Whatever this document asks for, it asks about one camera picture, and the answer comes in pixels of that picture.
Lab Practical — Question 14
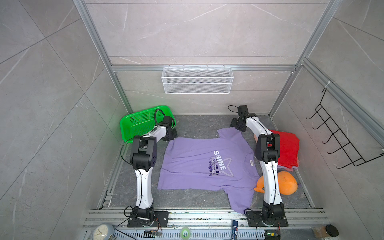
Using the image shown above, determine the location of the white analog clock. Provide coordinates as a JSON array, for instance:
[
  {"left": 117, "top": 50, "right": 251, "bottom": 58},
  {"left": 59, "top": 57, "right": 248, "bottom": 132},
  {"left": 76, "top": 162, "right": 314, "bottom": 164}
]
[{"left": 92, "top": 223, "right": 115, "bottom": 240}]

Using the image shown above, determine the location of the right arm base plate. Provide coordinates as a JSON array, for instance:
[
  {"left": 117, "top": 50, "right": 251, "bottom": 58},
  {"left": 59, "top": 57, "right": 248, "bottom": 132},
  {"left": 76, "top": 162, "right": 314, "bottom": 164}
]
[{"left": 245, "top": 210, "right": 289, "bottom": 227}]

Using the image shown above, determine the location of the small electronics board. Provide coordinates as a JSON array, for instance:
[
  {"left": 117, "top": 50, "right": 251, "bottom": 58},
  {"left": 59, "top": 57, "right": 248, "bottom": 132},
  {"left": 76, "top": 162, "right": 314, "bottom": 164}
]
[{"left": 144, "top": 231, "right": 162, "bottom": 238}]

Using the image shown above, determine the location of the brown jar black lid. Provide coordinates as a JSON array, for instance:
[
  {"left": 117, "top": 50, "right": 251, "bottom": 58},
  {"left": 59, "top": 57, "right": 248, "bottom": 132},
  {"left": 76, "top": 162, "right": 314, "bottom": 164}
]
[{"left": 312, "top": 225, "right": 339, "bottom": 239}]

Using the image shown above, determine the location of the blue spray can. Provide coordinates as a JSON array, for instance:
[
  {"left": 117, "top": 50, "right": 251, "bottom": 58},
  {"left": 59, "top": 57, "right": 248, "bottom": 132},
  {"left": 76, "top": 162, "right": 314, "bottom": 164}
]
[{"left": 231, "top": 220, "right": 238, "bottom": 240}]

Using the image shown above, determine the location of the green circuit board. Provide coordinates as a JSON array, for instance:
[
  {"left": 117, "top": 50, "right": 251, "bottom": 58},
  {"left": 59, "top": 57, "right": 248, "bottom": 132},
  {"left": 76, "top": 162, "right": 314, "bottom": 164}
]
[{"left": 264, "top": 230, "right": 281, "bottom": 240}]

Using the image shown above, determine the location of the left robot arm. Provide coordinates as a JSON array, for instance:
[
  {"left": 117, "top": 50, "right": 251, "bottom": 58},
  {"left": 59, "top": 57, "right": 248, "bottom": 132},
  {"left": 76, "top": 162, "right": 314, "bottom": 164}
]
[{"left": 130, "top": 124, "right": 177, "bottom": 223}]

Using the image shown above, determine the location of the black corrugated cable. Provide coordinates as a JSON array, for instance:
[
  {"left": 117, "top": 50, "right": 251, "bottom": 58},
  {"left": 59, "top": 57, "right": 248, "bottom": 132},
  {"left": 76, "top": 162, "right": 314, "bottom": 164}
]
[{"left": 153, "top": 108, "right": 167, "bottom": 127}]

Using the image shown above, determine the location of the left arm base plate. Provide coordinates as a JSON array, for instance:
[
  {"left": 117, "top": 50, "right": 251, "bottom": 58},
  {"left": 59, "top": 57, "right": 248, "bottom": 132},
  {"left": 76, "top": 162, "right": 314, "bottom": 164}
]
[{"left": 127, "top": 211, "right": 169, "bottom": 228}]

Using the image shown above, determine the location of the purple t-shirt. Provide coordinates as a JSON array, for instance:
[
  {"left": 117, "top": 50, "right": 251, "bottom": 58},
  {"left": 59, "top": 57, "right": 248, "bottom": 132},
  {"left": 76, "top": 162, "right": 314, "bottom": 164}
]
[{"left": 158, "top": 128, "right": 260, "bottom": 214}]

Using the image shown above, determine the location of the white wire mesh shelf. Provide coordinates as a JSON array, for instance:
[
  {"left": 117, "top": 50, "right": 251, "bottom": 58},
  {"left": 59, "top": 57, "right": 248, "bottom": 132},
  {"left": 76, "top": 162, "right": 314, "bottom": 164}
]
[{"left": 162, "top": 67, "right": 234, "bottom": 95}]

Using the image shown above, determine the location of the green plastic basket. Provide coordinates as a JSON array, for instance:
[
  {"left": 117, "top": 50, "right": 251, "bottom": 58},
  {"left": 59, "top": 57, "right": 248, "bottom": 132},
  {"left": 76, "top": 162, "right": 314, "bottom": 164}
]
[{"left": 120, "top": 105, "right": 176, "bottom": 143}]

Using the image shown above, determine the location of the green tape roll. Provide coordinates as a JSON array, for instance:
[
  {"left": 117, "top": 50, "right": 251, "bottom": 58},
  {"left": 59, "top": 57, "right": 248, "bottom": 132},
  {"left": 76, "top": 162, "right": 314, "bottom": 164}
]
[{"left": 180, "top": 227, "right": 191, "bottom": 240}]

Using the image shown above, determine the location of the black wire hook rack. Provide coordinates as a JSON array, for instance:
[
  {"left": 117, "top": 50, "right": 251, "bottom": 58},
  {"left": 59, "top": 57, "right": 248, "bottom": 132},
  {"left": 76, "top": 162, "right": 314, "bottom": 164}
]
[{"left": 306, "top": 88, "right": 384, "bottom": 170}]

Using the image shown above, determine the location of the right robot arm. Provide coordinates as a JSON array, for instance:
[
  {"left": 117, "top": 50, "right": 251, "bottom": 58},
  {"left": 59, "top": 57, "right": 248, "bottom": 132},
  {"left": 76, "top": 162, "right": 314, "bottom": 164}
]
[{"left": 230, "top": 113, "right": 285, "bottom": 226}]

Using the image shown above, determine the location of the orange plush toy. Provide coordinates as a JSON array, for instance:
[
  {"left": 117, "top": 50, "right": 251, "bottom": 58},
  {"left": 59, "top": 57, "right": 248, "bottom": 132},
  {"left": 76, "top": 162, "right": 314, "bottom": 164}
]
[{"left": 254, "top": 171, "right": 298, "bottom": 196}]

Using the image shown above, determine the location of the red folded t-shirt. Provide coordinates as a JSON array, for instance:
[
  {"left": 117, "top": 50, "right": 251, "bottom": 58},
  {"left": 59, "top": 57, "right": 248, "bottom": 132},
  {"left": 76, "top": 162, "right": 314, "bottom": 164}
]
[{"left": 271, "top": 130, "right": 300, "bottom": 171}]

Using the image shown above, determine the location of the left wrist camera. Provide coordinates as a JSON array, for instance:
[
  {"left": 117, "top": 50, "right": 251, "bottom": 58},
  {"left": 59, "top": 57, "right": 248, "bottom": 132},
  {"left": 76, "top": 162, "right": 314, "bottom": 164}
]
[{"left": 160, "top": 116, "right": 175, "bottom": 128}]

